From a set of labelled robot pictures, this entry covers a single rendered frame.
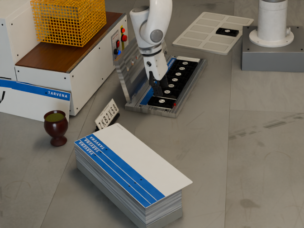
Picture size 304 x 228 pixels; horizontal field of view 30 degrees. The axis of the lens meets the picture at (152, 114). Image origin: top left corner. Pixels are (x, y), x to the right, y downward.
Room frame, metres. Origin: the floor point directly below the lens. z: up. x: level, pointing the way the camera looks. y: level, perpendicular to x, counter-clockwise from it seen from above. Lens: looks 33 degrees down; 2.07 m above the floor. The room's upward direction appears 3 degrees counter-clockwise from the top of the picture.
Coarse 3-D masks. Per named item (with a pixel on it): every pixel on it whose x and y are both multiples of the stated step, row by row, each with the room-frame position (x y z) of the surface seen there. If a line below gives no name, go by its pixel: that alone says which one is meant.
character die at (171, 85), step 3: (168, 84) 1.96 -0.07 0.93; (171, 84) 1.96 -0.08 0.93; (174, 84) 1.96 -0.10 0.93; (177, 84) 1.96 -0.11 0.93; (180, 84) 1.96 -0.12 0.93; (183, 84) 1.95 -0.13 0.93; (168, 87) 1.94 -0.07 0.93; (171, 87) 1.93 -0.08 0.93; (174, 87) 1.93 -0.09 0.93; (177, 87) 1.93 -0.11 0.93; (180, 87) 1.94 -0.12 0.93; (183, 87) 1.93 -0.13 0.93
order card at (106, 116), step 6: (114, 102) 1.82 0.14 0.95; (108, 108) 1.77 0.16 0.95; (114, 108) 1.80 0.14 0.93; (102, 114) 1.73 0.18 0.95; (108, 114) 1.75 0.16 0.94; (114, 114) 1.78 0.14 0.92; (96, 120) 1.68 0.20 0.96; (102, 120) 1.71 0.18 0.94; (108, 120) 1.73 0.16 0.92; (102, 126) 1.69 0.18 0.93
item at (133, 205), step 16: (80, 144) 1.48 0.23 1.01; (80, 160) 1.47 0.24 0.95; (96, 160) 1.39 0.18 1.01; (96, 176) 1.39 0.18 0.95; (112, 176) 1.31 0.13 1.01; (112, 192) 1.31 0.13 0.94; (128, 192) 1.23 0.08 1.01; (176, 192) 1.23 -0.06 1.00; (128, 208) 1.24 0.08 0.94; (144, 208) 1.17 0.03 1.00; (160, 208) 1.20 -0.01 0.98; (176, 208) 1.23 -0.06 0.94; (144, 224) 1.17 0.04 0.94; (160, 224) 1.19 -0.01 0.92
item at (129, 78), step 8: (136, 40) 2.01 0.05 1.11; (128, 48) 1.94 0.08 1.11; (136, 48) 2.02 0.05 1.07; (120, 56) 1.88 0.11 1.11; (128, 56) 1.94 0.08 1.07; (120, 64) 1.85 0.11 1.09; (128, 64) 1.92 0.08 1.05; (136, 64) 1.98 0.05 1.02; (120, 72) 1.84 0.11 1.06; (128, 72) 1.90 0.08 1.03; (136, 72) 1.96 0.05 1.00; (144, 72) 1.99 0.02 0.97; (120, 80) 1.84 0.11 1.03; (128, 80) 1.86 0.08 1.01; (136, 80) 1.92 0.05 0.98; (144, 80) 1.97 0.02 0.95; (128, 88) 1.85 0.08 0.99; (136, 88) 1.90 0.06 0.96; (128, 96) 1.83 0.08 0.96
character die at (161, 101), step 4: (152, 96) 1.87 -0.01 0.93; (152, 100) 1.84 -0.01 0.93; (156, 100) 1.85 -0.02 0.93; (160, 100) 1.84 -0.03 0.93; (164, 100) 1.84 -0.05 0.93; (168, 100) 1.84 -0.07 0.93; (172, 100) 1.84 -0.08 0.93; (148, 104) 1.83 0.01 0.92; (152, 104) 1.82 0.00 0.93; (156, 104) 1.82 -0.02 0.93; (160, 104) 1.81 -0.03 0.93; (164, 104) 1.82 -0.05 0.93; (168, 104) 1.81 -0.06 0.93; (172, 104) 1.81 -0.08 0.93; (168, 108) 1.80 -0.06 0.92
